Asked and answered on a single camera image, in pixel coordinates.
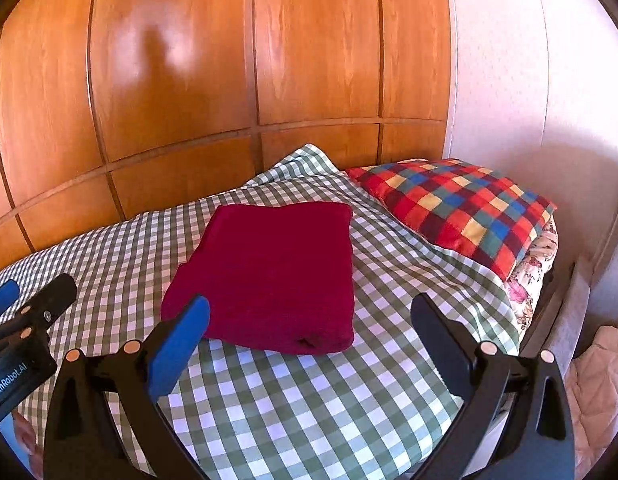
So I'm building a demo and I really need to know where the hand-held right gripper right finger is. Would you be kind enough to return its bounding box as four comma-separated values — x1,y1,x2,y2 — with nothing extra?
410,292,576,480

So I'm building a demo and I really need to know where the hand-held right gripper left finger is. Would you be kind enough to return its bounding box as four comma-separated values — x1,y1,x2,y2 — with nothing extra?
43,294,211,480

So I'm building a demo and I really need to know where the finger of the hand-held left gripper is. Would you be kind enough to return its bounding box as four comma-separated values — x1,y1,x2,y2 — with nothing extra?
0,273,78,347
0,280,21,328

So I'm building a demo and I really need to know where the dark red sweater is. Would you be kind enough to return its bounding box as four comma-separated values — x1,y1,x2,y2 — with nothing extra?
160,201,356,357

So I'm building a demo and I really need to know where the floral bedsheet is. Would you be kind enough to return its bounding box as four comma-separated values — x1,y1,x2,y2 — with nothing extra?
504,215,560,333

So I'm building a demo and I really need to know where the multicolour checked pillow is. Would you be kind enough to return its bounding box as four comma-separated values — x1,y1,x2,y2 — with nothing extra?
345,158,560,281

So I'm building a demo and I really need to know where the green checked bedsheet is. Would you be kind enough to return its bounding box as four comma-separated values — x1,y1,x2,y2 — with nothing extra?
0,143,522,480

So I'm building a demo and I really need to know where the pink quilted cloth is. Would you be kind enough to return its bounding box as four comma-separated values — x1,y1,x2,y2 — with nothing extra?
564,326,618,473

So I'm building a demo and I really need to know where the wooden wardrobe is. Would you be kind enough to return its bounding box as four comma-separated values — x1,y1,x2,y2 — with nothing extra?
0,0,452,278

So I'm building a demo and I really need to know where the grey bed frame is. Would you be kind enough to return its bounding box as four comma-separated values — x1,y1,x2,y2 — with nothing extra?
469,255,594,461

